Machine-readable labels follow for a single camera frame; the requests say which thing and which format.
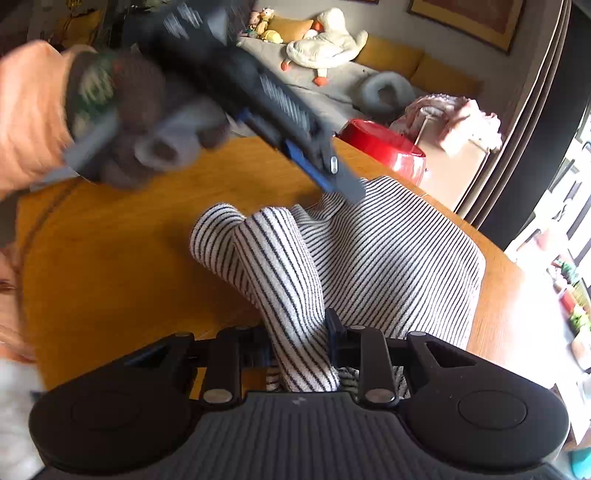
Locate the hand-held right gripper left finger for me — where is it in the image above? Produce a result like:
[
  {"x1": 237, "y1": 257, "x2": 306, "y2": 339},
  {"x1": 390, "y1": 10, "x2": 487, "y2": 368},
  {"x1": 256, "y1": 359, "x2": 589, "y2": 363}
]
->
[{"x1": 119, "y1": 326, "x2": 274, "y2": 407}]

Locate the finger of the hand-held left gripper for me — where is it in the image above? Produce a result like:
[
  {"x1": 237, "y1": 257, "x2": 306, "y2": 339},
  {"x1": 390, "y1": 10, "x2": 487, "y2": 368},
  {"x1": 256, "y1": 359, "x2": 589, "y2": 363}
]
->
[{"x1": 283, "y1": 138, "x2": 366, "y2": 204}]

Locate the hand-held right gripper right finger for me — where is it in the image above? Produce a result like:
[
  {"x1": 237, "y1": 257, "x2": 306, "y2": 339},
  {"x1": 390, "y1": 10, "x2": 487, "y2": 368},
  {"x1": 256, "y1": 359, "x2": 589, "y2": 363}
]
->
[{"x1": 325, "y1": 308, "x2": 483, "y2": 409}]

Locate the striped knit garment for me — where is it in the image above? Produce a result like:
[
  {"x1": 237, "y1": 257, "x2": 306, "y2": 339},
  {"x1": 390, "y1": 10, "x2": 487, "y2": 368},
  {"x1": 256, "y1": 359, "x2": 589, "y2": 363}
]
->
[{"x1": 189, "y1": 175, "x2": 488, "y2": 398}]

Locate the person's left forearm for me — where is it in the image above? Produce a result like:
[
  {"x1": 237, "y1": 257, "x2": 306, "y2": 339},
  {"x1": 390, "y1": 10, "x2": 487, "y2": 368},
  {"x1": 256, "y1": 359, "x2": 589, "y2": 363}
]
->
[{"x1": 0, "y1": 39, "x2": 98, "y2": 199}]

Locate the pink clothes pile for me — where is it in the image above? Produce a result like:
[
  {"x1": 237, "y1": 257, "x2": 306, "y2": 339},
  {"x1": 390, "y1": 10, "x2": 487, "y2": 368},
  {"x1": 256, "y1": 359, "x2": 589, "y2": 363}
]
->
[{"x1": 390, "y1": 93, "x2": 503, "y2": 153}]

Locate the person's left hand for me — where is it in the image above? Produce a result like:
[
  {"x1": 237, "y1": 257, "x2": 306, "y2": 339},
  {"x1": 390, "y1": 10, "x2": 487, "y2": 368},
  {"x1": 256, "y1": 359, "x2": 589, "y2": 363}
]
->
[{"x1": 65, "y1": 46, "x2": 232, "y2": 191}]

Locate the red plastic basin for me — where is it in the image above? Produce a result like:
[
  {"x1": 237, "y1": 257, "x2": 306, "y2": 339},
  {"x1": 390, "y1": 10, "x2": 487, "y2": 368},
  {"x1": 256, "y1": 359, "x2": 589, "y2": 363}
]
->
[{"x1": 337, "y1": 119, "x2": 428, "y2": 185}]

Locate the yellow throw pillow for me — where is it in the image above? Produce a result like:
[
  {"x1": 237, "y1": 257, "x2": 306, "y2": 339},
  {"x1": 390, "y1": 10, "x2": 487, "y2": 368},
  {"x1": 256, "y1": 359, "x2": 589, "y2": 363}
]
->
[{"x1": 267, "y1": 15, "x2": 315, "y2": 42}]

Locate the grey covered sofa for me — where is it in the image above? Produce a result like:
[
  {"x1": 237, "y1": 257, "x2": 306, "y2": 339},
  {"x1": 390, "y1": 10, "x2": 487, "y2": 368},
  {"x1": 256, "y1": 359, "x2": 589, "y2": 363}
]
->
[{"x1": 235, "y1": 32, "x2": 485, "y2": 139}]

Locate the white duck plush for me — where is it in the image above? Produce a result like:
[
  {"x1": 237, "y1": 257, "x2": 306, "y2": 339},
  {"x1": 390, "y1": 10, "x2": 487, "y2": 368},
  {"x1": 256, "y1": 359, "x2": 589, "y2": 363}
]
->
[{"x1": 281, "y1": 8, "x2": 369, "y2": 86}]

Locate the grey neck pillow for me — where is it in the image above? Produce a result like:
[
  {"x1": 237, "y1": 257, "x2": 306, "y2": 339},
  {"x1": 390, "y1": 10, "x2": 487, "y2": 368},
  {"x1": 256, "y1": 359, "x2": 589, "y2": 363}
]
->
[{"x1": 358, "y1": 71, "x2": 416, "y2": 116}]

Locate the beige storage box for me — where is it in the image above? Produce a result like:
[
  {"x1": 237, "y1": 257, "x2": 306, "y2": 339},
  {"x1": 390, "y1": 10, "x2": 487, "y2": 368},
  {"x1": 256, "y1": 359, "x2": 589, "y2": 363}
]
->
[{"x1": 416, "y1": 124, "x2": 490, "y2": 213}]

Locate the yellow sofa back cushion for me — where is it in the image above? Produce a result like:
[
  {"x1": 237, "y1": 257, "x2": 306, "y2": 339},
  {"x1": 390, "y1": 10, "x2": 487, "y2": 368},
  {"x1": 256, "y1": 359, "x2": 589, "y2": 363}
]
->
[
  {"x1": 411, "y1": 55, "x2": 483, "y2": 99},
  {"x1": 355, "y1": 36, "x2": 426, "y2": 73}
]

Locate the dark brown curtain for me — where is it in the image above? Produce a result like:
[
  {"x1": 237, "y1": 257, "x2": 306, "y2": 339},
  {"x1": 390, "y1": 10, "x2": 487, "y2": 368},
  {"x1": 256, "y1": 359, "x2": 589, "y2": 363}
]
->
[{"x1": 462, "y1": 0, "x2": 591, "y2": 250}]

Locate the red gold framed picture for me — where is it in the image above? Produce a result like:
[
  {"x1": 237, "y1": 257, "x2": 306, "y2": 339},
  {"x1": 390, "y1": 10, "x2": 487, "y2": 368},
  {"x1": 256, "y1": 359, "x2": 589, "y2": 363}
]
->
[{"x1": 406, "y1": 0, "x2": 527, "y2": 54}]

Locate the person's torso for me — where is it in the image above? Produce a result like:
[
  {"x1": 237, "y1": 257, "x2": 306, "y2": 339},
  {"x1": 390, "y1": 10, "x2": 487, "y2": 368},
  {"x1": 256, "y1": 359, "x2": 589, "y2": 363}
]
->
[{"x1": 0, "y1": 244, "x2": 47, "y2": 480}]

